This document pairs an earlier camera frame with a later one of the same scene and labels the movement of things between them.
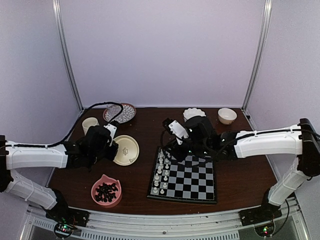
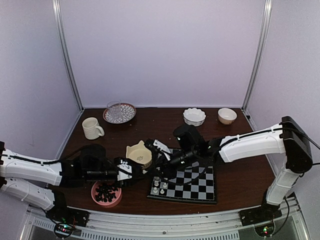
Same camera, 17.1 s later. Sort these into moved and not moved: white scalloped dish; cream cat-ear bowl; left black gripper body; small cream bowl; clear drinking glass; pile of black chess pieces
Moved: left black gripper body; cream cat-ear bowl
Not moved: pile of black chess pieces; clear drinking glass; white scalloped dish; small cream bowl
